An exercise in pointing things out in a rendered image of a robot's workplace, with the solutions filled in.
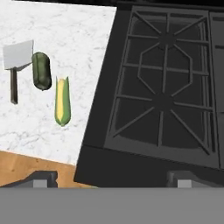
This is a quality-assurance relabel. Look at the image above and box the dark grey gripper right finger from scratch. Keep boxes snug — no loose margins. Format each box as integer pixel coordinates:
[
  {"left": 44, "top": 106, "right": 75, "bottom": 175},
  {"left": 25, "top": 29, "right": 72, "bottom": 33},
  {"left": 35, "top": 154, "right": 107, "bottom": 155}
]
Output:
[{"left": 165, "top": 170, "right": 224, "bottom": 189}]

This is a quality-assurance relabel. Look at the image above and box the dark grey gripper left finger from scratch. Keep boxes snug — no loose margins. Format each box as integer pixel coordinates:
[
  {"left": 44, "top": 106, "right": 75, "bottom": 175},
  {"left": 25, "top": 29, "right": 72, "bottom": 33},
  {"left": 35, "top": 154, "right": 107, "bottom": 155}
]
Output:
[{"left": 2, "top": 171, "right": 59, "bottom": 189}]

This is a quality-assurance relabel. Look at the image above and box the yellow corn with green husk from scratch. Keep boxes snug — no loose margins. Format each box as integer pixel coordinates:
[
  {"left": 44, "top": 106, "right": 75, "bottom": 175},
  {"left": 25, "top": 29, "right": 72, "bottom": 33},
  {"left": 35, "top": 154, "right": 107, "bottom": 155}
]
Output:
[{"left": 54, "top": 75, "right": 72, "bottom": 127}]

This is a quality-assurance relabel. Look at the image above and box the dark green cucumber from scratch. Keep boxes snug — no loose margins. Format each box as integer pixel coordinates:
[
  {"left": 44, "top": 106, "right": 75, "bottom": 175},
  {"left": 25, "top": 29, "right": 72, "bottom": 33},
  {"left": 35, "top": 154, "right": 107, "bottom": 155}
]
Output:
[{"left": 31, "top": 51, "right": 53, "bottom": 92}]

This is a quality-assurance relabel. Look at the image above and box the black gas hob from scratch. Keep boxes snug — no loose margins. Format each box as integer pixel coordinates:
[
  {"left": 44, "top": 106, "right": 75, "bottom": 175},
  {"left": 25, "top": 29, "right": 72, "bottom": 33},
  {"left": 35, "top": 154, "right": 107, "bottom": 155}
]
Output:
[{"left": 73, "top": 2, "right": 224, "bottom": 189}]

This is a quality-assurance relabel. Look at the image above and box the grey spatula with dark handle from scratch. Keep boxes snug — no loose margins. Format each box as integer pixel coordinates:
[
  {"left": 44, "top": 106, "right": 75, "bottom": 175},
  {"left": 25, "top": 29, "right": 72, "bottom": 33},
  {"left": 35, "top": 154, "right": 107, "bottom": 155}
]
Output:
[{"left": 3, "top": 39, "right": 35, "bottom": 105}]

